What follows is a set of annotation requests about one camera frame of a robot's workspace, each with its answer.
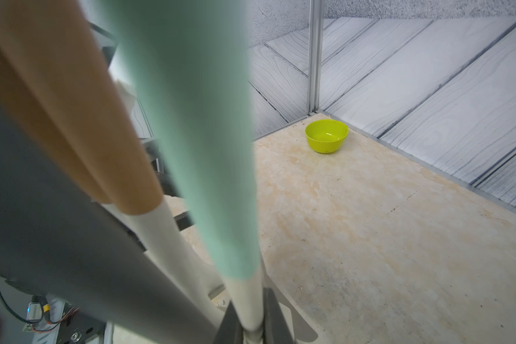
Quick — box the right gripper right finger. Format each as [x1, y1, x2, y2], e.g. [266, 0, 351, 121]
[264, 288, 318, 343]

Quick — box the cream spatula mint handle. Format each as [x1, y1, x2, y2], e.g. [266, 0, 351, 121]
[99, 1, 265, 343]

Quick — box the left frame post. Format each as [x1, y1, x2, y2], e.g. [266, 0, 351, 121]
[308, 0, 325, 114]

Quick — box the cream turner wooden handle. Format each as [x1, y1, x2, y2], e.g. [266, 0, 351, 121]
[0, 50, 112, 204]

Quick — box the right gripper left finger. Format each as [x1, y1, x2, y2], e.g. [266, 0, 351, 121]
[213, 302, 243, 344]

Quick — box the grey utensil rack stand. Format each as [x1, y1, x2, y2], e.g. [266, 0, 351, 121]
[0, 109, 216, 343]

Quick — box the green plastic bowl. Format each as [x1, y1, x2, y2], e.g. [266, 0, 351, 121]
[305, 118, 349, 154]

